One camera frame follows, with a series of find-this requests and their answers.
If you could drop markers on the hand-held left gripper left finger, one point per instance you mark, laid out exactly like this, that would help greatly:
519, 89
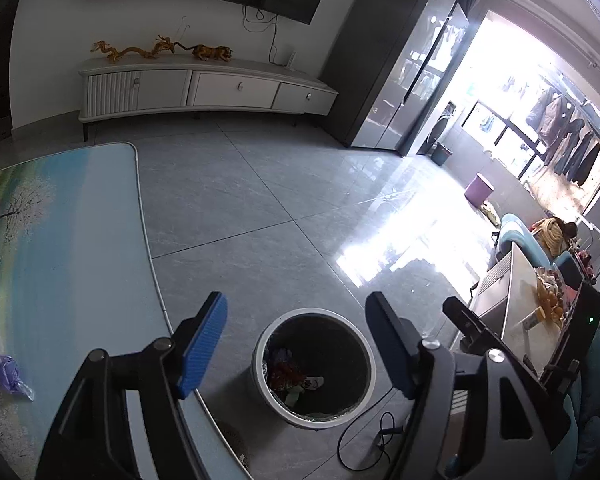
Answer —
205, 345

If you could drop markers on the golden dragon figurine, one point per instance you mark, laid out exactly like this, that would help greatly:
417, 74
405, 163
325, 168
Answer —
130, 52

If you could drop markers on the purple stool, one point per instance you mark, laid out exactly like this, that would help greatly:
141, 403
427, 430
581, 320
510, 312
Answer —
480, 192

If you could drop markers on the white power strip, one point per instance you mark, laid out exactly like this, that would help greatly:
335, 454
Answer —
291, 59

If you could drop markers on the landscape printed table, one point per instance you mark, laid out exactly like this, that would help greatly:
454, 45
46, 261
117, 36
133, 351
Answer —
80, 235

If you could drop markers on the red crumpled wrapper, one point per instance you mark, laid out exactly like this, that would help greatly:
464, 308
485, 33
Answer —
285, 377

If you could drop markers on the golden tiger figurine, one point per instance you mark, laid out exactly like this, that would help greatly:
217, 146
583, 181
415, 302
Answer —
210, 53

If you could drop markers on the row of hanging clothes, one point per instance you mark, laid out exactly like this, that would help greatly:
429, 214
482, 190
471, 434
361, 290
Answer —
570, 135

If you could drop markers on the purple plastic bag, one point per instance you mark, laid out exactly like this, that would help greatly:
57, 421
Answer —
0, 367

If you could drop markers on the pile of orange snacks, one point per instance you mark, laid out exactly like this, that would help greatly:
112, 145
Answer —
550, 300

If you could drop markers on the grey double-door refrigerator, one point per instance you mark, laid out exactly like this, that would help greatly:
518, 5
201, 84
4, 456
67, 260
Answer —
370, 60

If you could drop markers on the white television cabinet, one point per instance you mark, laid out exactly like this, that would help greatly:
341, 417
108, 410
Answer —
230, 87

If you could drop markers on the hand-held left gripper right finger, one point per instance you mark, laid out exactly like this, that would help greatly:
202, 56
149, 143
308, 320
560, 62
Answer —
387, 345

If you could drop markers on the white round trash bin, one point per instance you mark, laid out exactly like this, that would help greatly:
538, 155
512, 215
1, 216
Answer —
330, 340

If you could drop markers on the teal waste bin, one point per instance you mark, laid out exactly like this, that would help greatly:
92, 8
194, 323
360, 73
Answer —
441, 155

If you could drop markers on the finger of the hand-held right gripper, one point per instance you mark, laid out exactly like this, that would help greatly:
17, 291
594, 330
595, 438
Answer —
467, 322

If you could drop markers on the white side table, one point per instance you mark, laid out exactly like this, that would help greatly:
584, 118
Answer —
517, 300

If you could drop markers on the yellow blanket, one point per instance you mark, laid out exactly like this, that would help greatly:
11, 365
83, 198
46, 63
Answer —
550, 232

